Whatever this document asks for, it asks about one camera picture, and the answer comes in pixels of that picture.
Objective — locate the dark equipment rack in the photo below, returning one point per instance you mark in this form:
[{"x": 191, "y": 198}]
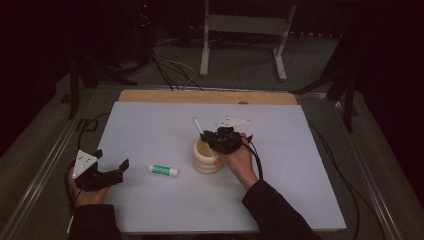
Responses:
[{"x": 143, "y": 20}]

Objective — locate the wooden table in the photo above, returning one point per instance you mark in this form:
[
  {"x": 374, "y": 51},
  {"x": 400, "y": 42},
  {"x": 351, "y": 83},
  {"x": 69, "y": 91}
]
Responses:
[{"x": 200, "y": 96}]

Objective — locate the cream ribbed pen holder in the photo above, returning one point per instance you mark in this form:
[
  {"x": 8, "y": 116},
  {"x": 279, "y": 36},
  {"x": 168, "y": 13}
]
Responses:
[{"x": 205, "y": 163}]

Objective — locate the black tripod stand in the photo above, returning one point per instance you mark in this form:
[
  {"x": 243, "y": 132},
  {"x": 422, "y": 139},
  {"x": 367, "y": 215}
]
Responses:
[
  {"x": 348, "y": 110},
  {"x": 74, "y": 93}
]

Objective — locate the green and white glue stick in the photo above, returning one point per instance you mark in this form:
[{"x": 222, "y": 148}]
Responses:
[{"x": 162, "y": 170}]

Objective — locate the white metal stand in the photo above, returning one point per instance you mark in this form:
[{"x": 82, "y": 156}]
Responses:
[{"x": 205, "y": 50}]

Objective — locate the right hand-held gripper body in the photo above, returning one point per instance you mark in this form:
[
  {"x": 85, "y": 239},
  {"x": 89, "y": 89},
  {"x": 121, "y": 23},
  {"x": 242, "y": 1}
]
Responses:
[{"x": 226, "y": 141}]

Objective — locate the aluminium frame rail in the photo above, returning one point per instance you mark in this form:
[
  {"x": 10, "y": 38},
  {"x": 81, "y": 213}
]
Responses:
[
  {"x": 43, "y": 170},
  {"x": 383, "y": 213}
]

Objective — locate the white table mat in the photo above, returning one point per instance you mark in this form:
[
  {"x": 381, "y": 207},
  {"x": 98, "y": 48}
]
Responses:
[{"x": 166, "y": 206}]

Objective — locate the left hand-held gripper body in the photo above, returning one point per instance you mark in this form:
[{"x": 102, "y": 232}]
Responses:
[{"x": 88, "y": 181}]

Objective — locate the person's left hand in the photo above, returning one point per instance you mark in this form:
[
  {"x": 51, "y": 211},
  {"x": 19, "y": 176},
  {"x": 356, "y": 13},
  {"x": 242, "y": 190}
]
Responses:
[{"x": 88, "y": 198}]

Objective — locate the person's right hand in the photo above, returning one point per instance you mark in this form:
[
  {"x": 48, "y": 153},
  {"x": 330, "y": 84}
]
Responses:
[{"x": 241, "y": 163}]

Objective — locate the white pen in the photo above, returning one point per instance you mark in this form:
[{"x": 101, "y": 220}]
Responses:
[{"x": 198, "y": 125}]

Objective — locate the black floor bracket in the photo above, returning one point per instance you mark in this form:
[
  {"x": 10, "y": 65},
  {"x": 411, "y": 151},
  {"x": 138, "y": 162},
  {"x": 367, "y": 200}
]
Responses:
[{"x": 80, "y": 125}]

